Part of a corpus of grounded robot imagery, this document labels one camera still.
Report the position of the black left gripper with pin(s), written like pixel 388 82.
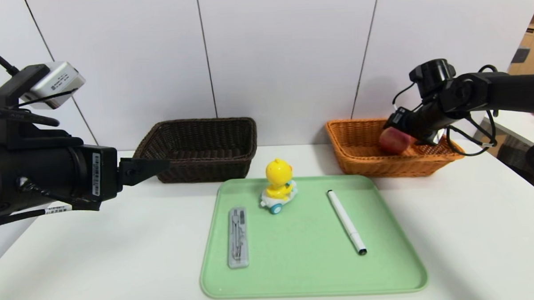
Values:
pixel 102 174

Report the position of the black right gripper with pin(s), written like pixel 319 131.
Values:
pixel 399 117

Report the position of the red peach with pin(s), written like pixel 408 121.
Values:
pixel 393 142

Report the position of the small grey lead box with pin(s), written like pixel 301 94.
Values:
pixel 242 216

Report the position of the yellow duck toy car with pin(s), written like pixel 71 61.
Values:
pixel 278 174

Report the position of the clear plastic compass case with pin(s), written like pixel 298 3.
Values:
pixel 233 261

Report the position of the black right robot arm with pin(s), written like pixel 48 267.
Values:
pixel 513 90

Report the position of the orange wicker basket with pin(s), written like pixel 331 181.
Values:
pixel 360 162

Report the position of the dark brown wicker basket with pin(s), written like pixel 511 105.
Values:
pixel 196 170

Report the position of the white marker pen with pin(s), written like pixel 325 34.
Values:
pixel 345 220

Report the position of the dark grey chair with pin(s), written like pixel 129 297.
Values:
pixel 516 163

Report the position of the white background table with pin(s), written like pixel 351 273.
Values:
pixel 521 130

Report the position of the green plastic tray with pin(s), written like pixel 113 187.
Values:
pixel 307 273

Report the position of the wooden shelf cabinet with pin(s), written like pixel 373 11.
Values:
pixel 532 56

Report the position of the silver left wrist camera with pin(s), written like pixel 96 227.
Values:
pixel 56 84

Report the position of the black left camera bracket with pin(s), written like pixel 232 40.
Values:
pixel 8 128

